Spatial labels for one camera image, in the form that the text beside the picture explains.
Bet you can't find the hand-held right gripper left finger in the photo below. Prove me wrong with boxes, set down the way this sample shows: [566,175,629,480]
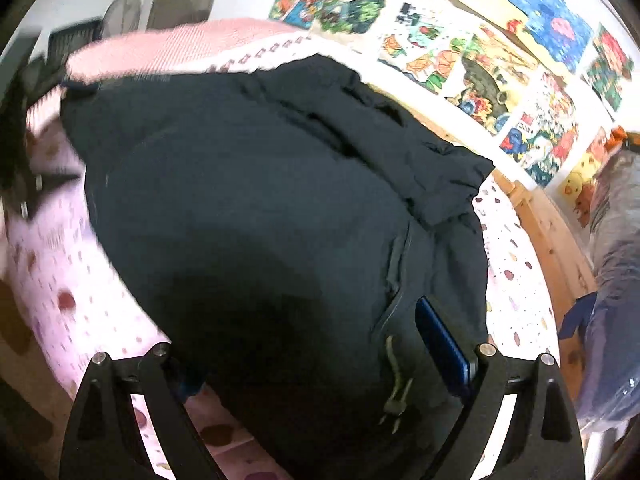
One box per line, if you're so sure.
[59,342,226,480]

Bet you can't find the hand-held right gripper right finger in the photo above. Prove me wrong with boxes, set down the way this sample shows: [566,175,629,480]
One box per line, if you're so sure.
[415,296,586,480]

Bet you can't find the black padded jacket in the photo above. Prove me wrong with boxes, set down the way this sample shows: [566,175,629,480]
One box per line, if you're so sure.
[60,52,497,480]

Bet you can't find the pink fruit print bedsheet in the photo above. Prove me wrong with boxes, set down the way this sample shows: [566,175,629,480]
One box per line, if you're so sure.
[4,29,562,480]

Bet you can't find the black plastic crate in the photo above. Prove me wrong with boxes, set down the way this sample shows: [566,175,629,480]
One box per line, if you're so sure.
[46,18,104,62]

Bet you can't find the grey standing fan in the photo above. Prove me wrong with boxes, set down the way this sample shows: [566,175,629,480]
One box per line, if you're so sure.
[99,0,144,42]

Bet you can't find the pink checkered blanket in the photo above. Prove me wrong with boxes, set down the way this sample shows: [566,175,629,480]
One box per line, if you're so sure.
[64,17,302,87]

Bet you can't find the plastic bagged quilt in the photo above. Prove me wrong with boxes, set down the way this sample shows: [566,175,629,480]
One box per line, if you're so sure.
[559,144,640,437]

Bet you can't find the yellow chick drawing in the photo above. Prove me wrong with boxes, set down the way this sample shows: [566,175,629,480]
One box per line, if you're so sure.
[556,129,609,229]

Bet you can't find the grey wooden board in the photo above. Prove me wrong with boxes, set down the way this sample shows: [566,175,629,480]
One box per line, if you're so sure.
[147,0,224,29]

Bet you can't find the colourful city drawing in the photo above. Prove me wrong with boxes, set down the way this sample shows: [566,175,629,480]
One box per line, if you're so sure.
[499,71,582,189]

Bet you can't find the orange landscape drawing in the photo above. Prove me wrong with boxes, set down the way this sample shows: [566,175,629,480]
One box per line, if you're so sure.
[444,24,539,137]

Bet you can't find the orange cloth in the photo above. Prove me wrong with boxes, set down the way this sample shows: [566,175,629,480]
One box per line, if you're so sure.
[606,126,640,155]

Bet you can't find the teapot and oranges drawing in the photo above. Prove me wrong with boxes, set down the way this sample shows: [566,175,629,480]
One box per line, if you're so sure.
[376,0,474,97]

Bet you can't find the red-haired figure drawing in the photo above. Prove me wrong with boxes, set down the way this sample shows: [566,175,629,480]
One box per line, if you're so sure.
[581,24,637,114]

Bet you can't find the blue pink blob drawing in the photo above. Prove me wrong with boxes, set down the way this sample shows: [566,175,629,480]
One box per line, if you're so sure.
[504,0,597,74]

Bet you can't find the blond figure drawing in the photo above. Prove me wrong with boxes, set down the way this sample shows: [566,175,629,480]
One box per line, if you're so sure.
[311,0,397,37]

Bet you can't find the wooden bed frame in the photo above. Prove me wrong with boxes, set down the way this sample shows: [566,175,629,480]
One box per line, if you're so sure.
[414,104,599,327]

